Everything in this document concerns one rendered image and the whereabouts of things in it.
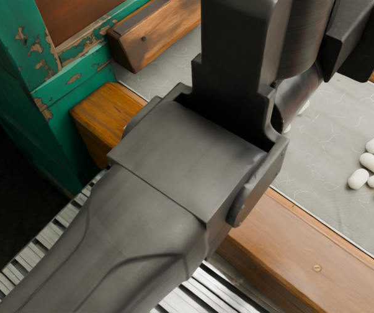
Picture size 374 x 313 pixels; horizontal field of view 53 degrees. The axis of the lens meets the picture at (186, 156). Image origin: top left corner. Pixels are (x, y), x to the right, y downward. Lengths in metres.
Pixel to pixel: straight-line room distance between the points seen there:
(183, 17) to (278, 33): 0.56
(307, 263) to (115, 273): 0.39
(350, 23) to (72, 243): 0.21
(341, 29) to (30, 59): 0.47
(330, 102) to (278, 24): 0.56
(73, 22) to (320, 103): 0.44
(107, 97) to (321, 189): 0.40
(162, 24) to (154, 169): 0.54
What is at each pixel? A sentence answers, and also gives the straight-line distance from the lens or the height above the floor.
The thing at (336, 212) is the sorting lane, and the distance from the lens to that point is 0.61.
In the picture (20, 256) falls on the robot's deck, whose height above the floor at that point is 0.67.
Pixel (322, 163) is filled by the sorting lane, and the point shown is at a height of 0.74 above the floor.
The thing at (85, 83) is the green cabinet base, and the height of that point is 0.78.
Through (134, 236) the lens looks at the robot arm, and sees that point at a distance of 0.18.
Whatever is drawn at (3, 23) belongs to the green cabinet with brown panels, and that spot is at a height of 0.96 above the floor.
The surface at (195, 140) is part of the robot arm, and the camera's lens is 0.20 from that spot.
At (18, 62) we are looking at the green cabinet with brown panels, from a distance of 0.61.
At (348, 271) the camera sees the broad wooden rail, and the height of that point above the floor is 0.76.
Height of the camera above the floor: 1.27
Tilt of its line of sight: 57 degrees down
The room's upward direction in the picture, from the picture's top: 5 degrees counter-clockwise
